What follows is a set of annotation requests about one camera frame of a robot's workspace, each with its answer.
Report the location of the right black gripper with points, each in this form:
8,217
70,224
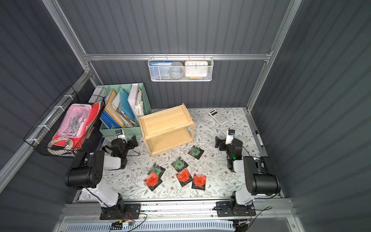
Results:
221,143

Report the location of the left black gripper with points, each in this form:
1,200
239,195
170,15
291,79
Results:
129,143

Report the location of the red tea bag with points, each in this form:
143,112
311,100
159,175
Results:
199,182
152,181
184,177

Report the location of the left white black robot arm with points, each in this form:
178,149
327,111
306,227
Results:
86,174

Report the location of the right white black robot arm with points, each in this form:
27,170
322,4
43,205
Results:
260,179

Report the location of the green tea bag right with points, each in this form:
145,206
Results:
196,152

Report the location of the green tea bag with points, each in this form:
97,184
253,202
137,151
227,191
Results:
179,164
196,152
157,169

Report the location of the green tea bag left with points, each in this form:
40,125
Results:
157,169

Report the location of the wooden two-tier shelf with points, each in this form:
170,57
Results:
167,129

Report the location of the green tea bag middle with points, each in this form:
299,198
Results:
179,164

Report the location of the blue books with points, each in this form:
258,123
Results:
108,120

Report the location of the black marker pen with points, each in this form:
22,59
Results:
259,138

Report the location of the white calculator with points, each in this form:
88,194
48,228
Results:
218,117

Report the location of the teal folder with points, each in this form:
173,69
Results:
124,105

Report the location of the loose paper stack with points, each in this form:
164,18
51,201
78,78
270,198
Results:
139,104

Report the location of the green file organizer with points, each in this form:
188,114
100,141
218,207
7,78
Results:
111,98

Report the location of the red folder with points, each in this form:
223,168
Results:
92,117

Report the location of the clear tape roll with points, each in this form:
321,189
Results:
60,146

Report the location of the white binder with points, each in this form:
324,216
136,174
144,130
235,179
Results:
132,98

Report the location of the pink plastic case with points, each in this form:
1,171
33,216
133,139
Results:
75,121

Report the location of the blue box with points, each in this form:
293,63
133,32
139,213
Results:
159,69

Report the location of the yellow white clock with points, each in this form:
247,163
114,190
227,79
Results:
196,69

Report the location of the grey tape roll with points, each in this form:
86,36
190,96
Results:
176,70

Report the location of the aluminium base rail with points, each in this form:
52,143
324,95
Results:
200,209

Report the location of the black wire basket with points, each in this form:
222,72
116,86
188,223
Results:
42,134

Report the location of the white wire wall basket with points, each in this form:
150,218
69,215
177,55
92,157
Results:
183,60

